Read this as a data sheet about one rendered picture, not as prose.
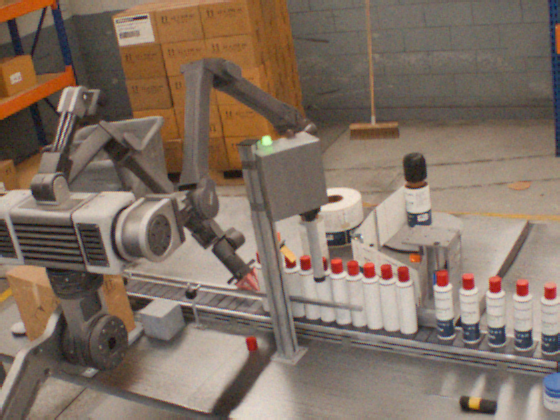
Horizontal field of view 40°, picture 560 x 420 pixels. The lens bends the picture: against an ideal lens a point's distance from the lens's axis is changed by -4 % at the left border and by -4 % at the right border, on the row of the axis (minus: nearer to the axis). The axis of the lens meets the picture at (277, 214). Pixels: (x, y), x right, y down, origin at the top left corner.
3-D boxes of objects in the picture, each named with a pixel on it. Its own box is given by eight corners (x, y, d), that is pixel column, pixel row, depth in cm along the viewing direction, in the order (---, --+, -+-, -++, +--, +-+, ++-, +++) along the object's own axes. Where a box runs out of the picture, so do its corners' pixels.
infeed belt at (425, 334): (566, 356, 208) (566, 344, 206) (559, 373, 202) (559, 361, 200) (113, 284, 294) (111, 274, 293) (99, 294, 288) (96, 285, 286)
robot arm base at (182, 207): (152, 243, 186) (141, 196, 182) (170, 228, 193) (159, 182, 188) (183, 245, 183) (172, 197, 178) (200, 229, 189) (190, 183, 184)
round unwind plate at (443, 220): (474, 217, 286) (474, 214, 286) (446, 256, 263) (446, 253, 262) (398, 211, 302) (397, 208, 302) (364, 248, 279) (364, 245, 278)
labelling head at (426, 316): (466, 306, 232) (460, 229, 222) (451, 330, 222) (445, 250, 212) (422, 301, 240) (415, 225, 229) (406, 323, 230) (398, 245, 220)
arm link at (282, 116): (193, 84, 209) (226, 75, 203) (194, 64, 210) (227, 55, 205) (278, 135, 244) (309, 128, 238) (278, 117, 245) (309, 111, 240)
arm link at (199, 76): (174, 52, 203) (205, 43, 198) (205, 70, 214) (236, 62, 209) (166, 220, 192) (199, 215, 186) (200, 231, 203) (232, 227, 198)
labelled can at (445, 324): (458, 332, 221) (454, 269, 213) (452, 342, 217) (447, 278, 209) (441, 329, 224) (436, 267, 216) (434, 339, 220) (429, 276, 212)
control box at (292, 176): (329, 204, 217) (319, 138, 209) (273, 223, 211) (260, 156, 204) (313, 193, 225) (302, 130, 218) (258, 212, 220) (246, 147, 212)
